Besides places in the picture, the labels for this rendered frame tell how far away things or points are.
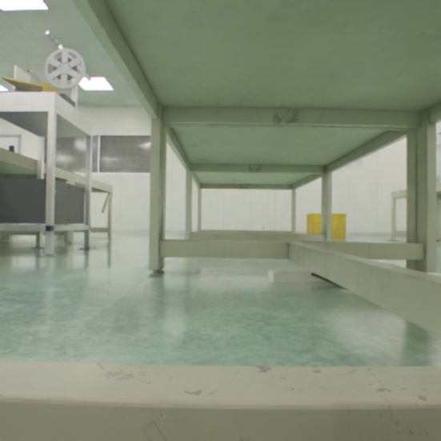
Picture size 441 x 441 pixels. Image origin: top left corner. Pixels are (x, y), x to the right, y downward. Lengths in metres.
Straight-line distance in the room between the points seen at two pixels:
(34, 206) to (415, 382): 2.55
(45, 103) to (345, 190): 6.58
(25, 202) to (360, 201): 6.84
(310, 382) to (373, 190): 8.16
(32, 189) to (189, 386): 2.51
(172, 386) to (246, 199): 7.48
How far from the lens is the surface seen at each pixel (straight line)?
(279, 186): 4.41
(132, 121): 8.15
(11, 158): 3.07
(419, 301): 0.57
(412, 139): 1.83
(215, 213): 7.59
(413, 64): 1.31
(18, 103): 2.75
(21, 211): 2.68
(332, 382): 0.18
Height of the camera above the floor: 0.22
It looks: 1 degrees up
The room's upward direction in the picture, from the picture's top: 1 degrees clockwise
